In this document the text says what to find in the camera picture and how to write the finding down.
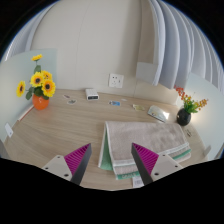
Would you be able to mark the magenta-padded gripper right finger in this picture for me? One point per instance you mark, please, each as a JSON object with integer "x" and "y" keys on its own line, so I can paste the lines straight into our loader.
{"x": 166, "y": 164}

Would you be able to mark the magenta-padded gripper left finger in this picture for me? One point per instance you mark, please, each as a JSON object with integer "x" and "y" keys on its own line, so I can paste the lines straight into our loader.
{"x": 58, "y": 165}

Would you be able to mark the beige towel with green stripe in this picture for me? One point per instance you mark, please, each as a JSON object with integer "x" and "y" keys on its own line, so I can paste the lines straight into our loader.
{"x": 146, "y": 136}

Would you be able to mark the small metal keyring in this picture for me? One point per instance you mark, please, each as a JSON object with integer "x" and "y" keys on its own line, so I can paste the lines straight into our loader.
{"x": 189, "y": 132}

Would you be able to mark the white partition clip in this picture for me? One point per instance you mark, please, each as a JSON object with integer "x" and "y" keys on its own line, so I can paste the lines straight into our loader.
{"x": 9, "y": 130}
{"x": 207, "y": 150}

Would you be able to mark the black round vase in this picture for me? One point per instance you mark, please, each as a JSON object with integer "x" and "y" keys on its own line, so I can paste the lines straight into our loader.
{"x": 183, "y": 117}

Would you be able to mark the shiny white printed booklet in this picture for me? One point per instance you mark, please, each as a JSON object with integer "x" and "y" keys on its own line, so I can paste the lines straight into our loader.
{"x": 158, "y": 113}

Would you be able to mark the frosted glass desk partition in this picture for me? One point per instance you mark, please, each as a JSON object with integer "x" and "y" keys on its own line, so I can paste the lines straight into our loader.
{"x": 13, "y": 110}
{"x": 210, "y": 130}

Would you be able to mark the small yellowish card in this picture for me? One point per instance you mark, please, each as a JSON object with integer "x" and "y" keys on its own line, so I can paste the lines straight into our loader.
{"x": 138, "y": 107}

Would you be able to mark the orange berry flower sprigs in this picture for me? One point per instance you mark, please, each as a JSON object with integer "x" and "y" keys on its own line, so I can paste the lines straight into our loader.
{"x": 190, "y": 105}

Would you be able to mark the small grey sticker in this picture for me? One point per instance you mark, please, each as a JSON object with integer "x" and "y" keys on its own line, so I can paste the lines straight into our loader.
{"x": 71, "y": 102}
{"x": 66, "y": 96}

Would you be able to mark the orange round vase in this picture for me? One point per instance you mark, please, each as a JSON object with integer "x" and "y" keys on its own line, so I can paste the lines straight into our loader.
{"x": 40, "y": 102}

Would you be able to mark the small white box device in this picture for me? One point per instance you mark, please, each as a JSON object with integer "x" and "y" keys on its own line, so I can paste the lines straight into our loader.
{"x": 91, "y": 94}

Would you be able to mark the small blue card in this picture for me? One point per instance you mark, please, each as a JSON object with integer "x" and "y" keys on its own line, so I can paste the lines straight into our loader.
{"x": 114, "y": 103}

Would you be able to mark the yellow sunflower bouquet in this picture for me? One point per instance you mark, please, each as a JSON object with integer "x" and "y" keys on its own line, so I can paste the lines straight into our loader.
{"x": 37, "y": 80}

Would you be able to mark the white pleated curtain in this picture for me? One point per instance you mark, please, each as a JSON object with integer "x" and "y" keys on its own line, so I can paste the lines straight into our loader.
{"x": 180, "y": 43}
{"x": 20, "y": 40}

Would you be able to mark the white wall socket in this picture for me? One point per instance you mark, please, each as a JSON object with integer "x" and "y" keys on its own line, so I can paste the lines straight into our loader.
{"x": 116, "y": 80}

